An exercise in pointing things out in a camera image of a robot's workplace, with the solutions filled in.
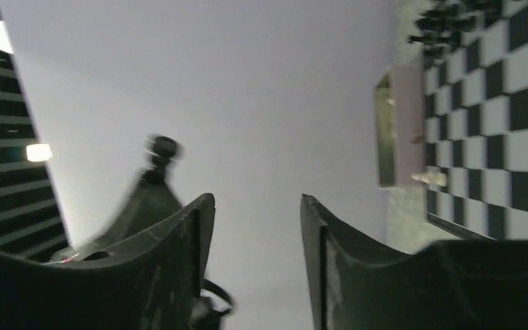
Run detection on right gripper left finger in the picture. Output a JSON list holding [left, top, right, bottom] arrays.
[[0, 193, 215, 329]]

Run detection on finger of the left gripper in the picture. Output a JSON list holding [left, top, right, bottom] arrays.
[[49, 173, 182, 263]]

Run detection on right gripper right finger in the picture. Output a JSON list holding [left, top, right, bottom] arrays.
[[300, 195, 528, 329]]

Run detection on black chess piece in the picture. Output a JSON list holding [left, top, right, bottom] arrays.
[[143, 135, 182, 184]]

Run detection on white pawn on board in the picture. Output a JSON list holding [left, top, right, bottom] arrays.
[[411, 171, 448, 187]]

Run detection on tin box white pieces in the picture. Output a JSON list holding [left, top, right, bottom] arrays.
[[373, 64, 425, 189]]

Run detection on black white chessboard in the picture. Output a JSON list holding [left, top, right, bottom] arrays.
[[423, 1, 528, 240]]

